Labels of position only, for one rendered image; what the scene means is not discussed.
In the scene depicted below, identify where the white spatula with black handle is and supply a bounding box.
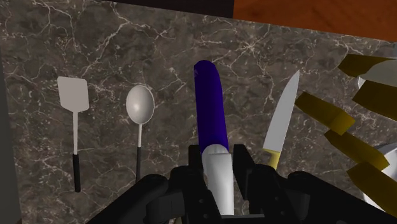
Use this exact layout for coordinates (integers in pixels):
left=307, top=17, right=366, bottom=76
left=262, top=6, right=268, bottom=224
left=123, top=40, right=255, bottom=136
left=57, top=76, right=90, bottom=193

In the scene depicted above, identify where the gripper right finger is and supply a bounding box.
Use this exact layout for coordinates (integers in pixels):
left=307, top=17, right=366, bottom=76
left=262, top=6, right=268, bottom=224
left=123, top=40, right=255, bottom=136
left=232, top=143, right=397, bottom=224

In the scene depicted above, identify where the blue and white marker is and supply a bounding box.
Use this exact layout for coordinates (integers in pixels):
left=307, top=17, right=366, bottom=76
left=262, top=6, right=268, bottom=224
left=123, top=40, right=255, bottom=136
left=193, top=59, right=235, bottom=216

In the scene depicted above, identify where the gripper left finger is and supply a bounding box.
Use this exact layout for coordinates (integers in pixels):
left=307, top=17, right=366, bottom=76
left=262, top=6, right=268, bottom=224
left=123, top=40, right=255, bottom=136
left=86, top=144, right=223, bottom=224

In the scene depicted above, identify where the silver spoon with black handle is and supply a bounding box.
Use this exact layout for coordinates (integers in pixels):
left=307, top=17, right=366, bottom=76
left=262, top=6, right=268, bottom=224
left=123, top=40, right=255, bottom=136
left=125, top=84, right=155, bottom=184

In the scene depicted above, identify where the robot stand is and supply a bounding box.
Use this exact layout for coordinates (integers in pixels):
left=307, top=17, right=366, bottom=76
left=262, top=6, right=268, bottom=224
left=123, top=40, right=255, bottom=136
left=106, top=0, right=235, bottom=19

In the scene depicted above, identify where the knife with yellow handle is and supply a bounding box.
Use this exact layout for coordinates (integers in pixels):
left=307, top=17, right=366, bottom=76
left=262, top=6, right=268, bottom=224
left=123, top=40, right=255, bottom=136
left=262, top=69, right=301, bottom=171

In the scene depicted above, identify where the yellow handled knife in holder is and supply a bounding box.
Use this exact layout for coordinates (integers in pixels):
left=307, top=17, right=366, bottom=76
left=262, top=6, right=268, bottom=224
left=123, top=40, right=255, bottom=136
left=323, top=129, right=391, bottom=171
left=337, top=53, right=397, bottom=78
left=352, top=80, right=397, bottom=122
left=346, top=161, right=397, bottom=218
left=293, top=91, right=356, bottom=136

